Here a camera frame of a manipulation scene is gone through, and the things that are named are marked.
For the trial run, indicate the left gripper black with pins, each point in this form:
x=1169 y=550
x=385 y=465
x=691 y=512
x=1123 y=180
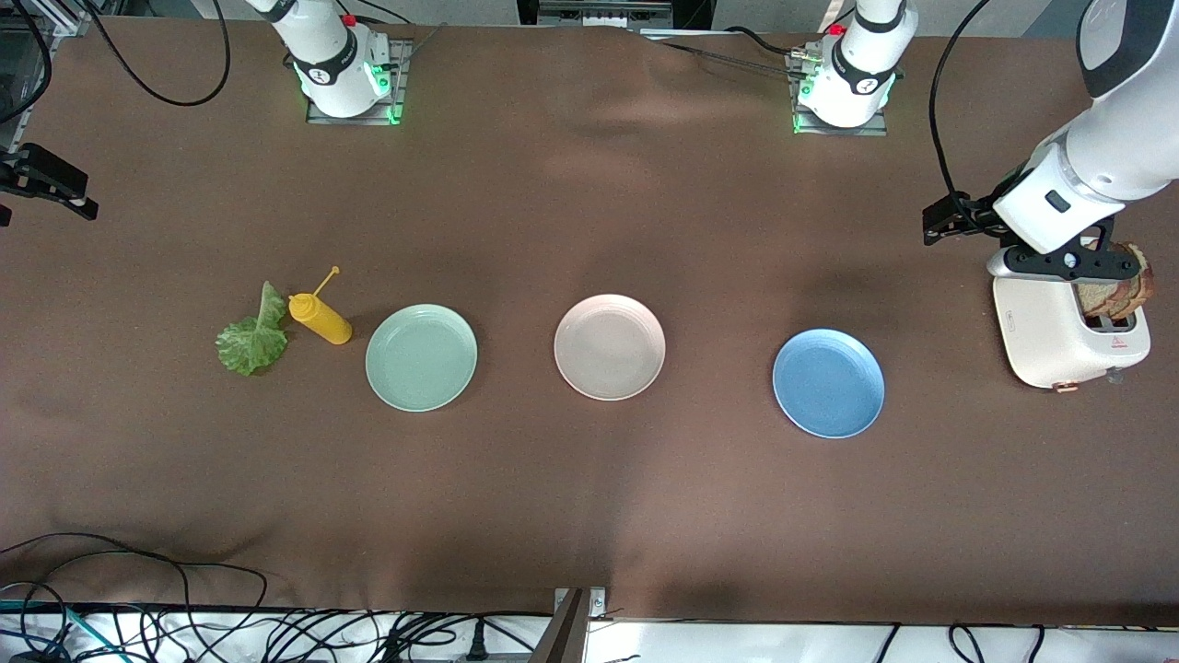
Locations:
x=978 y=216

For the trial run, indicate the green lettuce leaf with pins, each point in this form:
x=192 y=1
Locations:
x=249 y=345

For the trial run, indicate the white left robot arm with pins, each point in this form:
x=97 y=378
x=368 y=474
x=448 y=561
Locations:
x=1124 y=147

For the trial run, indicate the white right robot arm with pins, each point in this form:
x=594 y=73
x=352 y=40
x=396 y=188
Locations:
x=332 y=64

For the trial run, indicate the blue plate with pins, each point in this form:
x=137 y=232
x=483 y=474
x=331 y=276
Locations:
x=829 y=384

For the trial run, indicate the beige plate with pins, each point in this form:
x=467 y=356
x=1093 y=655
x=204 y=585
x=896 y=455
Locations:
x=608 y=348

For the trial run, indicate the mint green plate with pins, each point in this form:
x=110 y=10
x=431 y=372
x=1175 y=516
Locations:
x=421 y=359

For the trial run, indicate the white toaster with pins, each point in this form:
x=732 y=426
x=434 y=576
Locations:
x=1041 y=327

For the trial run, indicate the yellow squeeze bottle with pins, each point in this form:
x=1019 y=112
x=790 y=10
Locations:
x=322 y=320

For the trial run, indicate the grey power strip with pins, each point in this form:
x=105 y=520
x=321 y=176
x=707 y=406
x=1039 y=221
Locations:
x=603 y=14

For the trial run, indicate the brown table cloth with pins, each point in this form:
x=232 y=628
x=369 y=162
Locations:
x=589 y=516

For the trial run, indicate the black power plug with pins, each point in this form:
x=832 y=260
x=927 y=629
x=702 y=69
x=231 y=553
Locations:
x=477 y=649

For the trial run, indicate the aluminium frame rail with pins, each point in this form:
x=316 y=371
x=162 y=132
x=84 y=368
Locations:
x=64 y=14

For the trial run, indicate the metal camera post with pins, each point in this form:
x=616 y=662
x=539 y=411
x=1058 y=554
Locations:
x=564 y=635

